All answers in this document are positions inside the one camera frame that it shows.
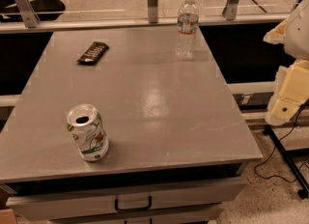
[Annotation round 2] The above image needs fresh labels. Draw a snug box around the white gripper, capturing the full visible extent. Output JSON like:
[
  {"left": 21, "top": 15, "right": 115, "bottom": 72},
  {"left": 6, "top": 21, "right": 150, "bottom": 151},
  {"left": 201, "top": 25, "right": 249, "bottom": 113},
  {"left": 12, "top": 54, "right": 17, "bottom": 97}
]
[{"left": 263, "top": 19, "right": 309, "bottom": 126}]

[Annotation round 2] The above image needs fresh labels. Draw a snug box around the clear plastic water bottle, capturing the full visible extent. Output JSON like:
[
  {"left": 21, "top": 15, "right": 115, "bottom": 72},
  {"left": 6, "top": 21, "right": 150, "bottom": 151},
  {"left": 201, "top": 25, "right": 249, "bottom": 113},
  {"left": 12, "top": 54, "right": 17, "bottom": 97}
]
[{"left": 176, "top": 0, "right": 199, "bottom": 60}]

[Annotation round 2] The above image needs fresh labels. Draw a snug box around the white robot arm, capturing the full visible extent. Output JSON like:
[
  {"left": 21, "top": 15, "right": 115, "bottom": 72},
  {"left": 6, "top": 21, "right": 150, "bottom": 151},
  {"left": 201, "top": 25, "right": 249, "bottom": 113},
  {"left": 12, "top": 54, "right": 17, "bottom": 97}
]
[{"left": 263, "top": 0, "right": 309, "bottom": 126}]

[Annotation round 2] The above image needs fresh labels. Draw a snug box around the black rxbar chocolate bar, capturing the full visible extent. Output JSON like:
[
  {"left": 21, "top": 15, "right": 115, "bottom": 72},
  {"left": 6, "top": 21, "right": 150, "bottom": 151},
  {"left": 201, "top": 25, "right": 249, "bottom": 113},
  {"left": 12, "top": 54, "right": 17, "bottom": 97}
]
[{"left": 77, "top": 42, "right": 109, "bottom": 65}]

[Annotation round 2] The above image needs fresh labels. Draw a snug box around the lower grey drawer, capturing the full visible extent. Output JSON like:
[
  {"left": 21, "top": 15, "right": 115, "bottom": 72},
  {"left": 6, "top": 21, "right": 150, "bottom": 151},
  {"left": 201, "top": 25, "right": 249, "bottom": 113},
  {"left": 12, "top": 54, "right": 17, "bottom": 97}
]
[{"left": 49, "top": 204, "right": 223, "bottom": 224}]

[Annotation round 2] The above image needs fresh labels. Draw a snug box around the white green soda can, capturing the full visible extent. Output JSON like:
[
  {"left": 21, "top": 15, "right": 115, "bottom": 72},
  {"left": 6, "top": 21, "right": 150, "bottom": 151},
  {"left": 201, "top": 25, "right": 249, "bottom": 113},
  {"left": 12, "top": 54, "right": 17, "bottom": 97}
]
[{"left": 67, "top": 103, "right": 109, "bottom": 162}]

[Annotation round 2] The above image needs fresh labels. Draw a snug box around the black cable on floor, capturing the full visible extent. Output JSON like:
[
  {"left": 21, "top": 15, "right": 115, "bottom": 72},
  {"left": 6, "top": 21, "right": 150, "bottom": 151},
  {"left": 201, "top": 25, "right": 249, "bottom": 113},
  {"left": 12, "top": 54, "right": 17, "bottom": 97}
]
[{"left": 253, "top": 100, "right": 309, "bottom": 183}]

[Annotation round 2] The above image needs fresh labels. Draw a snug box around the middle metal bracket post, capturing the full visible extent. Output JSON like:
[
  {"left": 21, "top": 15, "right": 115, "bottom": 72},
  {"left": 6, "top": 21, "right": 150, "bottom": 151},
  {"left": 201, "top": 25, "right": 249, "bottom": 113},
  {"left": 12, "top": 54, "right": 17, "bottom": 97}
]
[{"left": 147, "top": 0, "right": 158, "bottom": 23}]

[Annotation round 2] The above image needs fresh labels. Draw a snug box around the left metal bracket post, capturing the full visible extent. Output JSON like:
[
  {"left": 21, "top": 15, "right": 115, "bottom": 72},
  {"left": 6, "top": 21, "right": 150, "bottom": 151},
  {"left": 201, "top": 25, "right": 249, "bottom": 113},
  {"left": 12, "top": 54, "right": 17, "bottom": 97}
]
[{"left": 14, "top": 0, "right": 40, "bottom": 28}]

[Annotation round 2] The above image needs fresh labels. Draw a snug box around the grey drawer with black handle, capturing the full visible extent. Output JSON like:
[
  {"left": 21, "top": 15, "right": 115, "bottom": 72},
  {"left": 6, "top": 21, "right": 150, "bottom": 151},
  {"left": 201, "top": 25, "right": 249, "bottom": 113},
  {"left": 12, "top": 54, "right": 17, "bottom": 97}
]
[{"left": 7, "top": 177, "right": 246, "bottom": 221}]

